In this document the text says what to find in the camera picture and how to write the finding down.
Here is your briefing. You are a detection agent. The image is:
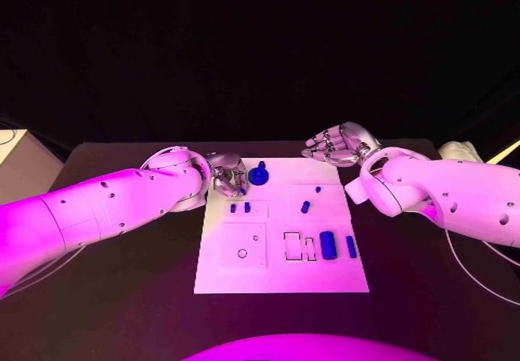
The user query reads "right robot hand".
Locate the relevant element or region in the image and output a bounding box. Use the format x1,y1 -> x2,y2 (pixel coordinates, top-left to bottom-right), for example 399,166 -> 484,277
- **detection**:
299,121 -> 383,168

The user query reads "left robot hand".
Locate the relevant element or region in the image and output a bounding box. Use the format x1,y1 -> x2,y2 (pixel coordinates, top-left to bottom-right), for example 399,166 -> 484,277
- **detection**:
204,152 -> 250,198

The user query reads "white task board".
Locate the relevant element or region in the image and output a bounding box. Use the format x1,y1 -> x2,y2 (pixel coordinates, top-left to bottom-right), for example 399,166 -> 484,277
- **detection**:
193,157 -> 370,295

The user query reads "white cloth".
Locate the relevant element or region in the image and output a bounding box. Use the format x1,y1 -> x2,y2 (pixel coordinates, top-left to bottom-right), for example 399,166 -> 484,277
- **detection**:
436,140 -> 485,164

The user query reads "large blue cylinder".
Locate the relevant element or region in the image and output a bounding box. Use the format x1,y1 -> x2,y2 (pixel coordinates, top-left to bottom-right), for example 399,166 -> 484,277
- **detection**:
318,230 -> 339,260

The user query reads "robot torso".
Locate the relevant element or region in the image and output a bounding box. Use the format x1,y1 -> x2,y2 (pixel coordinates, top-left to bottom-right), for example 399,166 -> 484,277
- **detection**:
180,332 -> 442,361

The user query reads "white cable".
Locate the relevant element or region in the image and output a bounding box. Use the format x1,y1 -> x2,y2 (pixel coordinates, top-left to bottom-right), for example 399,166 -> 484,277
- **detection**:
481,240 -> 520,268
443,228 -> 520,306
0,244 -> 87,300

